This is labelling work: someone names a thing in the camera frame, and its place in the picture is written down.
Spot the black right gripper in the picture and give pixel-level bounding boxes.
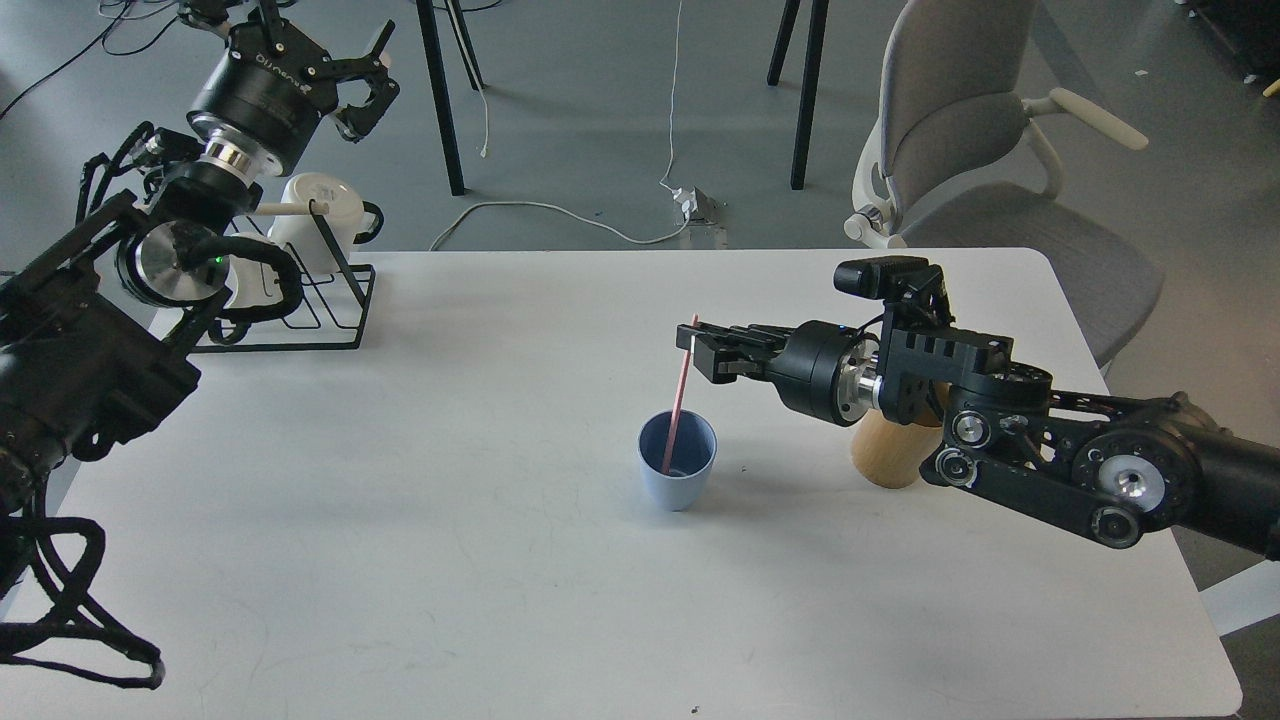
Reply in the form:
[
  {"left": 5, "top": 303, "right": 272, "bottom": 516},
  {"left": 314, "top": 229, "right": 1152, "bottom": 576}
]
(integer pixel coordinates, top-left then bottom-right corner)
[{"left": 680, "top": 322, "right": 878, "bottom": 427}]

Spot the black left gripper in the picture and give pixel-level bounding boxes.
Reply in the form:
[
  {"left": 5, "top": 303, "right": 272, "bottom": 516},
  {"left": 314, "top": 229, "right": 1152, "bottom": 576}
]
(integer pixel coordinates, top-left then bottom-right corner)
[{"left": 178, "top": 0, "right": 401, "bottom": 178}]

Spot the blue plastic cup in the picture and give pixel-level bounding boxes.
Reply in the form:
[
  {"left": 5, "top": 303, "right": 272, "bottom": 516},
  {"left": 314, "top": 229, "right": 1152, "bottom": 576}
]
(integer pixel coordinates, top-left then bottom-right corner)
[{"left": 637, "top": 409, "right": 718, "bottom": 512}]

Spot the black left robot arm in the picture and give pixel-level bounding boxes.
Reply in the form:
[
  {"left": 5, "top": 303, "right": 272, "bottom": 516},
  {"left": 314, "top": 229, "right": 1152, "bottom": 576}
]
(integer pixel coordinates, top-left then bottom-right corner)
[{"left": 3, "top": 1, "right": 399, "bottom": 516}]

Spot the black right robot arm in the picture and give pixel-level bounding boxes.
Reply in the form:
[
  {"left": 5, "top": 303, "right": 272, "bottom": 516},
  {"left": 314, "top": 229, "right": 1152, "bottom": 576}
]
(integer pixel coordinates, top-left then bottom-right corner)
[{"left": 676, "top": 300, "right": 1277, "bottom": 560}]

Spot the black table leg left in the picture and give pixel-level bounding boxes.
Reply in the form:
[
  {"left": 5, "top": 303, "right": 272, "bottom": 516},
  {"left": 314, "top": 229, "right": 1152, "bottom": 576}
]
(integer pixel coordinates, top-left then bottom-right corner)
[{"left": 413, "top": 1, "right": 485, "bottom": 197}]

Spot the black table leg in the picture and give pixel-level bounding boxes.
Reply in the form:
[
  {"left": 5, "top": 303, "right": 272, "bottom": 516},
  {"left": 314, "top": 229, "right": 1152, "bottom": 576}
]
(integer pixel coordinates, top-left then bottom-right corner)
[
  {"left": 765, "top": 1, "right": 829, "bottom": 191},
  {"left": 413, "top": 1, "right": 485, "bottom": 197}
]

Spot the white mug rear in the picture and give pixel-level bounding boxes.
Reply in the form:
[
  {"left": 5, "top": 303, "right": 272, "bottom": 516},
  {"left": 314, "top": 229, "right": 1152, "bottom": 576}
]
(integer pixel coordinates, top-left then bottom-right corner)
[{"left": 268, "top": 173, "right": 365, "bottom": 275}]

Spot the white mug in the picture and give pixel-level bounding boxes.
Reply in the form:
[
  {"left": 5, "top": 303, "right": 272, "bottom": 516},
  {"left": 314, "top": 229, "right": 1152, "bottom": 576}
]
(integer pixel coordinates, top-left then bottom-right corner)
[
  {"left": 268, "top": 173, "right": 365, "bottom": 275},
  {"left": 221, "top": 256, "right": 283, "bottom": 322}
]

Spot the bamboo cylinder holder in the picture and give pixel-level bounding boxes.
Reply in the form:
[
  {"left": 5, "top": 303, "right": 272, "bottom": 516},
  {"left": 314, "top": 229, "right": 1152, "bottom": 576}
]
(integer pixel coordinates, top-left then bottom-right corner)
[{"left": 850, "top": 386, "right": 947, "bottom": 489}]

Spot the white mug front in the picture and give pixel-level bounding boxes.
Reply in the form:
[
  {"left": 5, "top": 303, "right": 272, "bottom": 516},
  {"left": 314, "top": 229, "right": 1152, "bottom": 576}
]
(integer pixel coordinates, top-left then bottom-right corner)
[{"left": 221, "top": 256, "right": 283, "bottom": 322}]

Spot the grey office chair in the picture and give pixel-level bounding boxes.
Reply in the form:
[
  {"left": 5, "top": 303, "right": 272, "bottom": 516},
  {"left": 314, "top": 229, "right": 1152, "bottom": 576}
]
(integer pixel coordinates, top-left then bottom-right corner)
[{"left": 844, "top": 0, "right": 1166, "bottom": 366}]

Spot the black table leg right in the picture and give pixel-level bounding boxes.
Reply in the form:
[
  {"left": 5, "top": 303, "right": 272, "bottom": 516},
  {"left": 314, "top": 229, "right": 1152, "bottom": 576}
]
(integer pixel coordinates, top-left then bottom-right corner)
[{"left": 765, "top": 1, "right": 829, "bottom": 191}]

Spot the white cable with plug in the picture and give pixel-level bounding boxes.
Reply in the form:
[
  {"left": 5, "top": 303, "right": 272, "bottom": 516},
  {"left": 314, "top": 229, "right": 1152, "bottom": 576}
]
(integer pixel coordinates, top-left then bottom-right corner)
[{"left": 430, "top": 0, "right": 721, "bottom": 251}]

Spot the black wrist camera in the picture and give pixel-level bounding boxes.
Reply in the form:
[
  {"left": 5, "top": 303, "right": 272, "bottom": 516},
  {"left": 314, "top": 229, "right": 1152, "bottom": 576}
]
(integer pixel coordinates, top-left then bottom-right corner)
[{"left": 833, "top": 255, "right": 955, "bottom": 328}]

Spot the black wire mug rack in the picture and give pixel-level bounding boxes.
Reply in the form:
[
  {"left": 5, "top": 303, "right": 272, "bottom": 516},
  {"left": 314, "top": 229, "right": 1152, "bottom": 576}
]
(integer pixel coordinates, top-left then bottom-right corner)
[{"left": 196, "top": 197, "right": 384, "bottom": 354}]

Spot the black cable bundle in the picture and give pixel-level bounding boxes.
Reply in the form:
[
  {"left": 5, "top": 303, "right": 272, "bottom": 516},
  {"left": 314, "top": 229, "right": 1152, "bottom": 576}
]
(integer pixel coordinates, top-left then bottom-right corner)
[{"left": 0, "top": 515, "right": 165, "bottom": 691}]

